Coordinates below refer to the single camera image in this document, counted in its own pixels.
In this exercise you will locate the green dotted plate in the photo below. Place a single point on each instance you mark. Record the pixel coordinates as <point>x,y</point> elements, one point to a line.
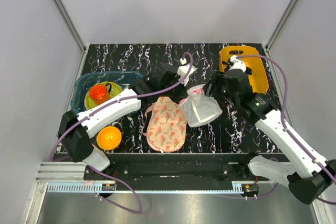
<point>113,88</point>

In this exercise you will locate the navy blue bra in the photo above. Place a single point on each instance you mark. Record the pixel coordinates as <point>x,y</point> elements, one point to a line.
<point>248,70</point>

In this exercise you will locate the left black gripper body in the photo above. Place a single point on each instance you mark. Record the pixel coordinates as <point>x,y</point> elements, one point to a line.
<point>176,93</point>

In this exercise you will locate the orange plastic bowl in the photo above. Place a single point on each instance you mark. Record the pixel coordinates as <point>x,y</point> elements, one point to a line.
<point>109,138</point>

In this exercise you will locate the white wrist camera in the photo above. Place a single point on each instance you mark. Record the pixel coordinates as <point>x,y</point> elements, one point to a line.
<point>183,69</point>
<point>236,63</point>

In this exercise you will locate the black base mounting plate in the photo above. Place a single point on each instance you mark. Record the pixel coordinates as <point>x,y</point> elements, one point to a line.
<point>180,171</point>

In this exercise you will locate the yellow plastic basket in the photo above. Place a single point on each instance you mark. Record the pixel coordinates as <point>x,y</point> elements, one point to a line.
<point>258,80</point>

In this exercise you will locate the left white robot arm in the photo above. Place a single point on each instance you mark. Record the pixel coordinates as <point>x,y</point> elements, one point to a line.
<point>77,130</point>

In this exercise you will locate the teal transparent plastic bin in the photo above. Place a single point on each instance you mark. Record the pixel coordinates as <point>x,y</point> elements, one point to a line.
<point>85,82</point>

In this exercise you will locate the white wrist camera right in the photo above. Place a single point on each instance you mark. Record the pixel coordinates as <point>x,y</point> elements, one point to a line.
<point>236,63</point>

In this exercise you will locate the aluminium frame rail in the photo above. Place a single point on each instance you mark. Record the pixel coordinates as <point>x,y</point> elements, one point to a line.
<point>69,24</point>

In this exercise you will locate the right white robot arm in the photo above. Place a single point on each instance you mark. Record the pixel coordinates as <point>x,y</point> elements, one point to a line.
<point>308,174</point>

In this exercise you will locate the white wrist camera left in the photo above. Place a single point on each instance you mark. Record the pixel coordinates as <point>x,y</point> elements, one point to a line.
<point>183,69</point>

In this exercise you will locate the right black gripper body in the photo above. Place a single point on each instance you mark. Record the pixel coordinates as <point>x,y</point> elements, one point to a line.
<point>220,90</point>

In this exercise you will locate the orange plastic cup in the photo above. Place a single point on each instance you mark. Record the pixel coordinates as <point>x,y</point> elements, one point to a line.
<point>99,94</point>

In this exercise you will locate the white mesh laundry bag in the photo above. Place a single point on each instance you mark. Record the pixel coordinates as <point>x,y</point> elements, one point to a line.
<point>199,109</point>

